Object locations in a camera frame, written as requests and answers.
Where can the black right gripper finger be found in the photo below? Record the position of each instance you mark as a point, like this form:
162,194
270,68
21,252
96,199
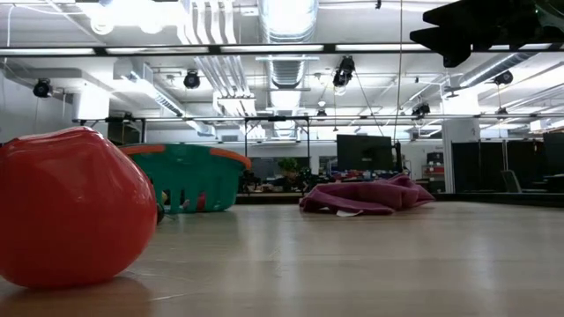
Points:
429,36
449,13

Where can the teal basket with orange rim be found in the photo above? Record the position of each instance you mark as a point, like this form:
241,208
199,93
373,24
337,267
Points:
194,169

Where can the small red fruit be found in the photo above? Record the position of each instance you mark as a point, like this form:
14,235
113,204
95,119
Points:
201,202

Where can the yellow toy lemon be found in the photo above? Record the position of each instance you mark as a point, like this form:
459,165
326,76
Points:
164,197

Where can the red toy tomato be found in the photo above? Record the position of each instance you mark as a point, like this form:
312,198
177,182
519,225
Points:
75,207

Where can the black hanging ceiling spotlight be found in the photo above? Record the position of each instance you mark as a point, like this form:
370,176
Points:
191,80
42,88
503,78
343,70
420,109

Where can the white square column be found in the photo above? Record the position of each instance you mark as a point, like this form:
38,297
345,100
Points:
460,130

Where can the grey office chair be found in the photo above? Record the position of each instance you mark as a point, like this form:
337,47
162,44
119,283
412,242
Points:
511,181

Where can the purple cloth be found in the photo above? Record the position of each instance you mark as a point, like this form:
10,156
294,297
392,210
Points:
365,196

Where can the background green potted plant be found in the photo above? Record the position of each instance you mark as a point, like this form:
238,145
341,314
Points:
288,166

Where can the black partition wall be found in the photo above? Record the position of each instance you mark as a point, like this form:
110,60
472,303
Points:
480,167

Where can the silver ceiling air duct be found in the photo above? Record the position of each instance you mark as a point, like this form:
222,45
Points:
288,17

